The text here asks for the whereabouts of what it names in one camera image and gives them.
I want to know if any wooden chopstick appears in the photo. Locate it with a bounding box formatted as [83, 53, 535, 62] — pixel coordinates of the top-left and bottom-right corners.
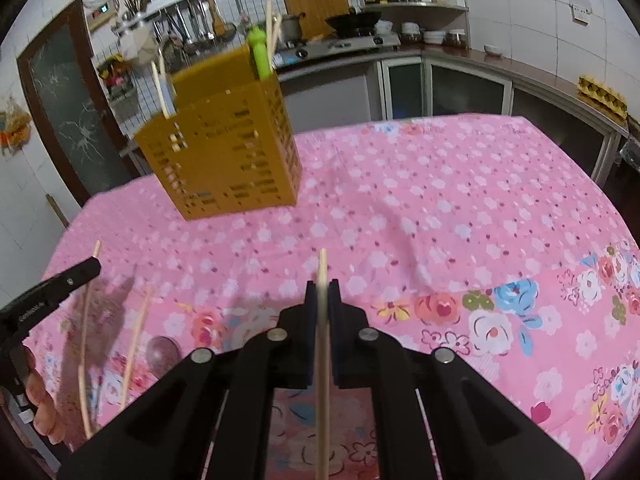
[265, 0, 273, 72]
[314, 248, 330, 479]
[77, 238, 103, 441]
[151, 61, 170, 118]
[119, 284, 153, 412]

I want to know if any light blue plastic spoon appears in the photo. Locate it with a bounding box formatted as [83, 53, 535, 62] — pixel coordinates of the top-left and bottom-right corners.
[160, 77, 176, 117]

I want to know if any green handled metal fork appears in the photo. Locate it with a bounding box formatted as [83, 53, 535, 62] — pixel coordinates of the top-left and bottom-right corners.
[246, 26, 271, 80]

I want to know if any kitchen counter cabinet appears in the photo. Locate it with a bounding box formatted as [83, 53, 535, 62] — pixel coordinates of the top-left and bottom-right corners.
[278, 47, 628, 190]

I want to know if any person's left hand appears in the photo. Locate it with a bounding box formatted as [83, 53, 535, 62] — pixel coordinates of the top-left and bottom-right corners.
[23, 347, 66, 444]

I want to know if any metal spoon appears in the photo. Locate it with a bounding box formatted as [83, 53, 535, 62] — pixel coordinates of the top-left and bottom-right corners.
[145, 336, 181, 378]

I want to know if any hanging orange bag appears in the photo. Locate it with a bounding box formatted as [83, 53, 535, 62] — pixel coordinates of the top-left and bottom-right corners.
[1, 96, 32, 155]

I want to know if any pink floral tablecloth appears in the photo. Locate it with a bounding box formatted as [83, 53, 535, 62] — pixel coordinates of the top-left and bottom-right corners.
[27, 115, 639, 477]

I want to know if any dark glass door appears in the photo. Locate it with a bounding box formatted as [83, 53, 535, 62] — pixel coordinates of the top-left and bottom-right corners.
[17, 0, 140, 205]

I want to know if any yellow perforated utensil holder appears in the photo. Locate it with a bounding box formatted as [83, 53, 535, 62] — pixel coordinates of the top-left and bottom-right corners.
[134, 46, 302, 220]

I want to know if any hanging utensil rack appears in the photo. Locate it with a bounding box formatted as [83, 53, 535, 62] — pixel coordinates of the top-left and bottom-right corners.
[112, 0, 238, 58]

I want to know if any yellow egg tray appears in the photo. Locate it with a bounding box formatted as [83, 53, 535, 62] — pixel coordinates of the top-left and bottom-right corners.
[577, 75, 628, 120]

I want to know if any gas stove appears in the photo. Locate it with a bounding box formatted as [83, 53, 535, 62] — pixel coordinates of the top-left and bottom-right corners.
[272, 32, 400, 68]

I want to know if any steel cooking pot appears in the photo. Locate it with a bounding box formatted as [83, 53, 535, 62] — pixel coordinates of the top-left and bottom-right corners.
[277, 12, 306, 50]

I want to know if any black wok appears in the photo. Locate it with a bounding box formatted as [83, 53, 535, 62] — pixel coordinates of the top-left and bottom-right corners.
[326, 9, 381, 38]

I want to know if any white wall socket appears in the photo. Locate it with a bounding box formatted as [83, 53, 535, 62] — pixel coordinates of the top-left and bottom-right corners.
[568, 0, 592, 26]

